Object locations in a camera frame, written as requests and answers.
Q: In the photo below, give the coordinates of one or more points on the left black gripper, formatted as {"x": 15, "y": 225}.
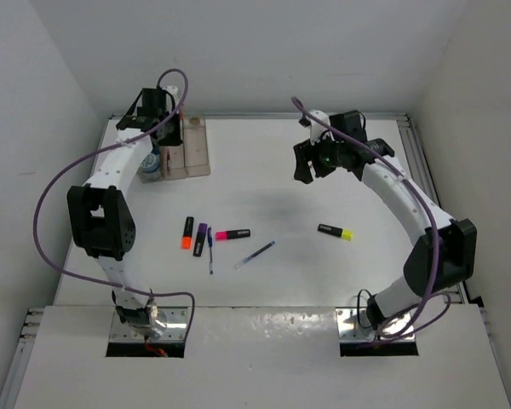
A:
{"x": 174, "y": 116}

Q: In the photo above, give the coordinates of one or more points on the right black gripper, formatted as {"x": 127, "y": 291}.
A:
{"x": 306, "y": 152}

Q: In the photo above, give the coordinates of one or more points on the blue tape roll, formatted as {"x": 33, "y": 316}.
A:
{"x": 150, "y": 167}

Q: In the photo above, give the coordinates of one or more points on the yellow highlighter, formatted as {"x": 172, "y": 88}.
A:
{"x": 335, "y": 231}

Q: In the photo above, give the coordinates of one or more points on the blue refill pen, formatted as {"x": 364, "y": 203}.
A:
{"x": 254, "y": 255}

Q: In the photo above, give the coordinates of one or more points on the blue capped pen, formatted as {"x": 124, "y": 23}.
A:
{"x": 210, "y": 245}

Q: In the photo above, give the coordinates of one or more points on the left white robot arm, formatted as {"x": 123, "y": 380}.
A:
{"x": 101, "y": 221}

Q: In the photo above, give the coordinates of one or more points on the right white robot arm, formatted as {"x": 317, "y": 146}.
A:
{"x": 443, "y": 248}

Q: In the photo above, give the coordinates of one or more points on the clear acrylic organizer tray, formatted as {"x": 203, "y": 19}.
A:
{"x": 191, "y": 158}

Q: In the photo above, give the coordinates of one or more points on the pink highlighter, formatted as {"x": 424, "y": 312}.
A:
{"x": 232, "y": 234}

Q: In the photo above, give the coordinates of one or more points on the purple highlighter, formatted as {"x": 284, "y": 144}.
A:
{"x": 200, "y": 239}

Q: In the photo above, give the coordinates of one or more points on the orange highlighter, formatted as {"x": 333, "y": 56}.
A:
{"x": 186, "y": 240}

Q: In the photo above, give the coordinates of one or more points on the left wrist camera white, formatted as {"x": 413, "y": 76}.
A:
{"x": 172, "y": 92}

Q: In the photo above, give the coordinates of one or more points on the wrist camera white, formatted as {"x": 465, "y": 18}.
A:
{"x": 318, "y": 124}
{"x": 172, "y": 92}

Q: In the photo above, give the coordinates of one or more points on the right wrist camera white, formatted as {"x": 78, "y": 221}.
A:
{"x": 318, "y": 124}

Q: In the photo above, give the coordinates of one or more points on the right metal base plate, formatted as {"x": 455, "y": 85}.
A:
{"x": 353, "y": 329}

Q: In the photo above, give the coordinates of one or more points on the metal base plate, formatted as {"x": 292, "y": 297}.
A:
{"x": 353, "y": 329}
{"x": 168, "y": 325}

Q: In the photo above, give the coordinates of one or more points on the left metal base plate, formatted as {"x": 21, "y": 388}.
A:
{"x": 168, "y": 325}

